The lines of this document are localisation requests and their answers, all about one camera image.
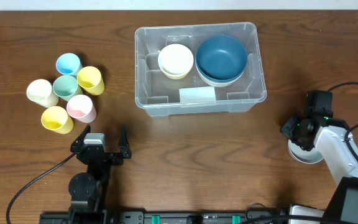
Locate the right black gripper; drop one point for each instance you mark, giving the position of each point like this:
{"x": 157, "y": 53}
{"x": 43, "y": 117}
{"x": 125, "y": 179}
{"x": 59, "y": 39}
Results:
{"x": 286, "y": 129}

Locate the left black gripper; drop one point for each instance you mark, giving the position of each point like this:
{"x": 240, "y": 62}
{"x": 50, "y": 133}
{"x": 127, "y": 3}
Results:
{"x": 124, "y": 153}

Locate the light grey small bowl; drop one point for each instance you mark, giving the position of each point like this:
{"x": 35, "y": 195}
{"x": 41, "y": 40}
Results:
{"x": 306, "y": 157}

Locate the yellow small bowl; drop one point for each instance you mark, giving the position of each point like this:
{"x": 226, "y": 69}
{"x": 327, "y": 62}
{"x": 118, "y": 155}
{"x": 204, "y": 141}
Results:
{"x": 175, "y": 76}

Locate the beige large bowl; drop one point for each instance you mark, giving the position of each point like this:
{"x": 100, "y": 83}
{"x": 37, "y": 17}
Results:
{"x": 214, "y": 83}

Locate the dark blue bowl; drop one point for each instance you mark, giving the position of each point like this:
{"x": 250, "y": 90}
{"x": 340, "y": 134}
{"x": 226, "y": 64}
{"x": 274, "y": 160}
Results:
{"x": 222, "y": 56}
{"x": 219, "y": 80}

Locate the white small bowl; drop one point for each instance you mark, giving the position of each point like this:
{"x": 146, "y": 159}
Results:
{"x": 175, "y": 59}

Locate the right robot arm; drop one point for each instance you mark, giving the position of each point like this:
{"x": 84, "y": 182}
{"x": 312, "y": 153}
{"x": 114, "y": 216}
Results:
{"x": 317, "y": 136}

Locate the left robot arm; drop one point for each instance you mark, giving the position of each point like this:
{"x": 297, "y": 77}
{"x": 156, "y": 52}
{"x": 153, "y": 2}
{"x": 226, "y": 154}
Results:
{"x": 88, "y": 189}

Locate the clear plastic storage container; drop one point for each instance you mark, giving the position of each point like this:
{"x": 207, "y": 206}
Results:
{"x": 159, "y": 95}

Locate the pink cup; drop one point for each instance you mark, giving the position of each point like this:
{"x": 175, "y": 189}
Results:
{"x": 81, "y": 108}

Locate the yellow cup lower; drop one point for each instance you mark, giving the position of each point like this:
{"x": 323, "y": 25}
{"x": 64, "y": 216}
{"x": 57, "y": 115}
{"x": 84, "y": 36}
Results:
{"x": 57, "y": 119}

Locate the yellow cup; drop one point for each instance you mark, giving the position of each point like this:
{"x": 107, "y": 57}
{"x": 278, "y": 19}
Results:
{"x": 90, "y": 79}
{"x": 57, "y": 119}

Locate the yellow cup upper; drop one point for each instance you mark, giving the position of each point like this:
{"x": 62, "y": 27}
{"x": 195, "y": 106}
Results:
{"x": 90, "y": 79}

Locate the green cup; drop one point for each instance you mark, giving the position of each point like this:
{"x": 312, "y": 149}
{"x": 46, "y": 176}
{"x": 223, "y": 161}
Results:
{"x": 66, "y": 87}

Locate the cream white cup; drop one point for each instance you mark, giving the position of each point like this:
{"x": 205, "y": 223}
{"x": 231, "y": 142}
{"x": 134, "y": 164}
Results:
{"x": 40, "y": 92}

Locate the light blue cup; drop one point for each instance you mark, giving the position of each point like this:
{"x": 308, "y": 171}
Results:
{"x": 68, "y": 64}

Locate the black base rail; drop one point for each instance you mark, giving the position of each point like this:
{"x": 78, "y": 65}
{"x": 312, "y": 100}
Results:
{"x": 161, "y": 218}

